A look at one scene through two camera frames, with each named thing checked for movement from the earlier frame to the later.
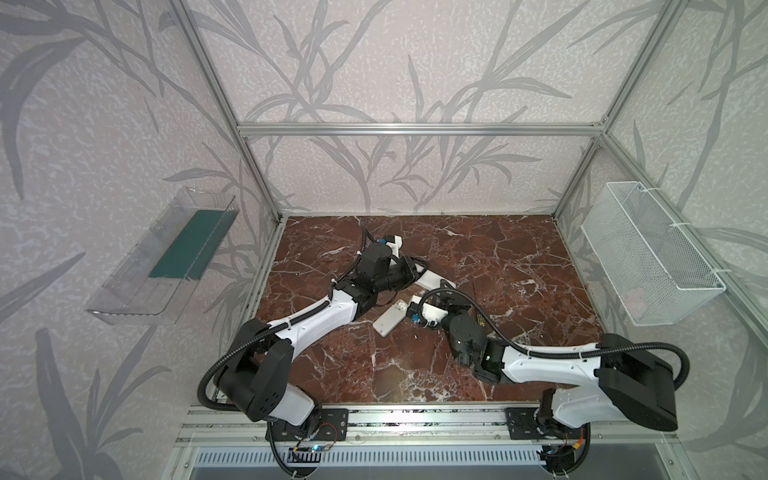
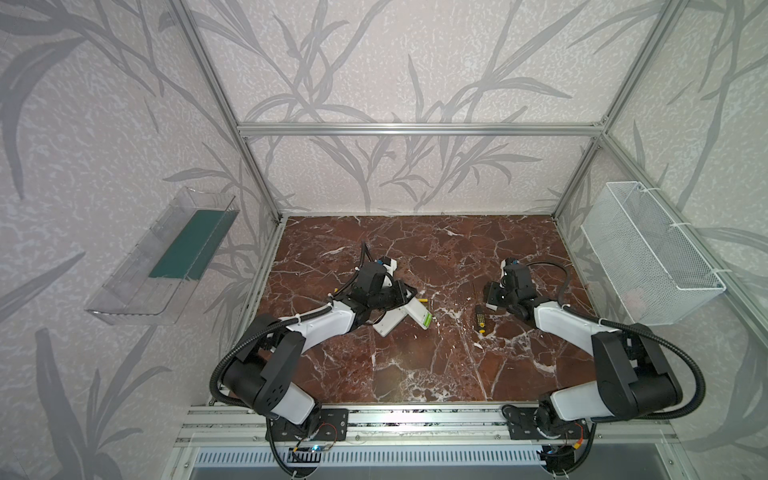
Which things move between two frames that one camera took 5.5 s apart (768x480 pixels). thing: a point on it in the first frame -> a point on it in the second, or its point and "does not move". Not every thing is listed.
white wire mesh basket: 649,268 does not move
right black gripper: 444,318 -> 496,297
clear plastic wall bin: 156,277 does not move
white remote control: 387,322 does not move
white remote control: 430,280 -> 419,313
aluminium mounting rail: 232,428 does not move
